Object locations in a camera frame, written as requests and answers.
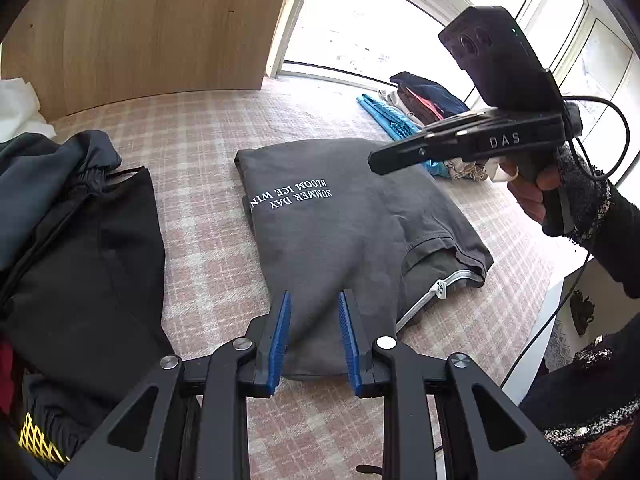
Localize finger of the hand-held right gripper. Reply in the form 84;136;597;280
367;129;467;177
422;110;497;135

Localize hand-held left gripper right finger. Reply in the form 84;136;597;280
337;290;576;480

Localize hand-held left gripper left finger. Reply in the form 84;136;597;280
59;290;292;480

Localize grey flower print t-shirt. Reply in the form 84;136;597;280
234;137;495;381

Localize person's right forearm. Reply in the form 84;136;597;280
552;142;640;273

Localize stack of folded clothes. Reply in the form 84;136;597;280
377;89;488;182

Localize person's right hand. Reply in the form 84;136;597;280
492;157;563;223

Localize shiny blue folded garment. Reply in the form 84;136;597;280
356;94;448;177

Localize maroon folded garment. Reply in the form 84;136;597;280
397;92;431;126

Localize coral folded garment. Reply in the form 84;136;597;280
405;87;443;117

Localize large window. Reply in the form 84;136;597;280
265;0;640;191

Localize black garment with yellow print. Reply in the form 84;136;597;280
0;165;176;480

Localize pink plaid bedspread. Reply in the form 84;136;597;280
47;77;591;480

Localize person's black tweed jacket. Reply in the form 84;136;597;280
517;317;640;480

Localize dark red garment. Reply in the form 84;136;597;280
0;337;23;413

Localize blue-grey garment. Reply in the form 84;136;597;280
0;130;123;271

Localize light wooden cabinet panel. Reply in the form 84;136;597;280
0;0;321;121

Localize white cloth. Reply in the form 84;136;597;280
0;77;57;143

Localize black cable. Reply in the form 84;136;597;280
500;95;631;391

